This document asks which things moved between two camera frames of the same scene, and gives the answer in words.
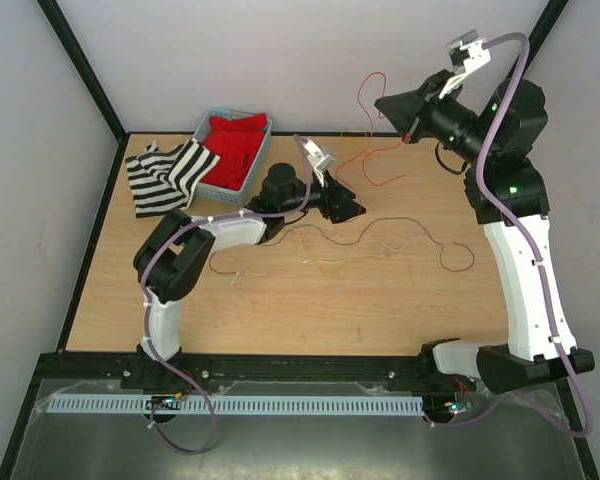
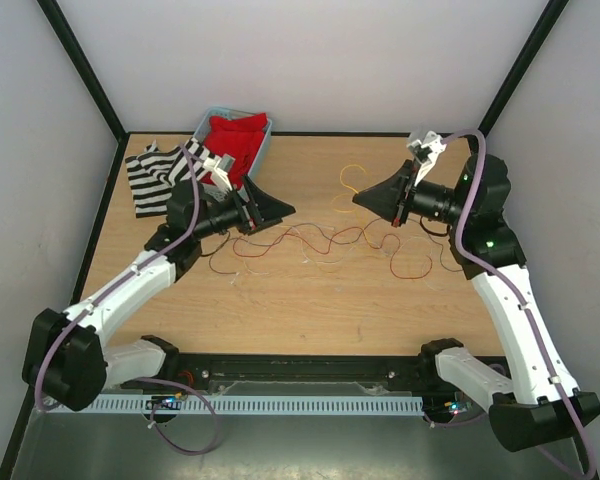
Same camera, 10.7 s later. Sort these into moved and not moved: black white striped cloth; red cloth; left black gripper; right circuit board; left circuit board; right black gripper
Moved: right black gripper; left black gripper
Not moved: red cloth; right circuit board; black white striped cloth; left circuit board
